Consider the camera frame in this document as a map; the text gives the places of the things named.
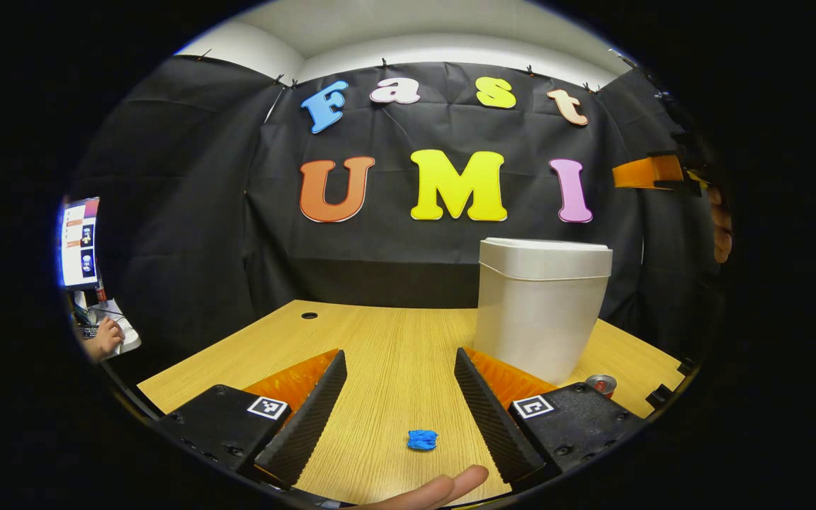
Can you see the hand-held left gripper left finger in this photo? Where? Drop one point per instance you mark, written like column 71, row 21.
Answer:
column 316, row 418

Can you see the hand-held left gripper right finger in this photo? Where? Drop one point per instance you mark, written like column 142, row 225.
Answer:
column 493, row 418

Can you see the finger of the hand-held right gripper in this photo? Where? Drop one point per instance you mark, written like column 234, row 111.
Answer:
column 649, row 172

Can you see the blue paper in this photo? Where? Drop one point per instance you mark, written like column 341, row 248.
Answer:
column 422, row 440

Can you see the red pop can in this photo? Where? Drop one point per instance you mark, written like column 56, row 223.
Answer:
column 601, row 384

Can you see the white desktop garbage bin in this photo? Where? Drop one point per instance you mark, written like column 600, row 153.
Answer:
column 542, row 312

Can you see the wooden desktop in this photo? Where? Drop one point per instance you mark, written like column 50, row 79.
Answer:
column 394, row 368

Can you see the white side table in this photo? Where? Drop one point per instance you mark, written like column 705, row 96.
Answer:
column 130, row 338

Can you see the black backdrop cloth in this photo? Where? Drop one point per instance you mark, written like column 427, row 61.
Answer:
column 202, row 212

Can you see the black keyboard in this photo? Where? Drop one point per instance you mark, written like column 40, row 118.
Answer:
column 87, row 331

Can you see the computer monitor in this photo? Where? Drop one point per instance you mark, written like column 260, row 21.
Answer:
column 80, row 244

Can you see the black desk edge bracket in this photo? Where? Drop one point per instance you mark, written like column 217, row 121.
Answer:
column 663, row 395

